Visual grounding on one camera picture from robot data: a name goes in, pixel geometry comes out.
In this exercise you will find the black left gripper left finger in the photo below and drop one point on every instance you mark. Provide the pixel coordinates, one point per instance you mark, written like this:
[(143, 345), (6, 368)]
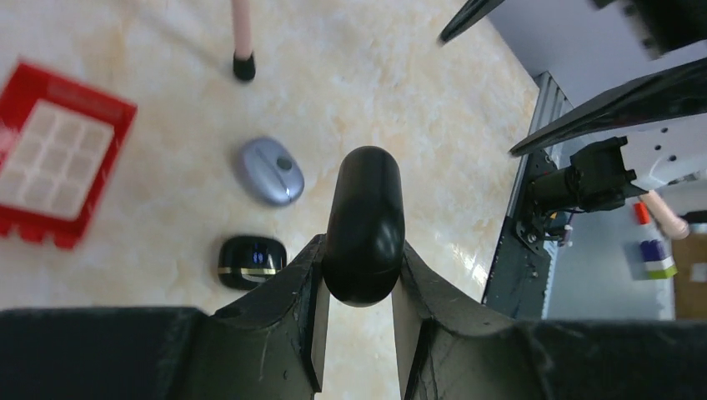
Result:
[(268, 344)]

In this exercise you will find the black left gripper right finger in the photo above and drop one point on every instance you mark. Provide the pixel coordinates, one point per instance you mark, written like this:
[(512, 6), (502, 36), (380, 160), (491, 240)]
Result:
[(450, 346)]

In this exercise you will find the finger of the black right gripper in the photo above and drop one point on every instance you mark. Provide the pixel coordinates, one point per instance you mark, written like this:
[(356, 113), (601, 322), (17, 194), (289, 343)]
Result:
[(469, 14)]

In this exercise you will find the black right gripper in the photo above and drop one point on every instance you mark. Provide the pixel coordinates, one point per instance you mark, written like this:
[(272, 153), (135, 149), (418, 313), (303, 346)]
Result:
[(661, 26)]

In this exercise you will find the black glossy earbud case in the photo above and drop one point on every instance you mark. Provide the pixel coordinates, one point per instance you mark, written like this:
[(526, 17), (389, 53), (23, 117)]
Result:
[(244, 262)]

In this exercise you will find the black oval earbud case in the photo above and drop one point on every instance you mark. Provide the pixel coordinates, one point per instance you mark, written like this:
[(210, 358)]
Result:
[(364, 243)]

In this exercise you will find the silver blue earbud charging case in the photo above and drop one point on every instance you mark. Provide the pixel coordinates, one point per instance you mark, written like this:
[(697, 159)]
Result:
[(270, 172)]

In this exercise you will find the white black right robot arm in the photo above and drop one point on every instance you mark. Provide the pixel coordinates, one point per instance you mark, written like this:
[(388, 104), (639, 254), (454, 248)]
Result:
[(601, 175)]

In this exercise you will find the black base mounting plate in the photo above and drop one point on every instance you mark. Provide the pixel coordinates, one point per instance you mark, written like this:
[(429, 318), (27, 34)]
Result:
[(519, 271)]

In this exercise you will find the pink music stand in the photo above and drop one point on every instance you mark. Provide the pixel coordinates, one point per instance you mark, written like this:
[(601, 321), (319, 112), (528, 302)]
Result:
[(244, 68)]

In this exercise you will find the red toy window brick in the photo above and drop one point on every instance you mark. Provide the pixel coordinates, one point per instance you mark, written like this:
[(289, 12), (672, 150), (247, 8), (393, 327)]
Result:
[(60, 142)]

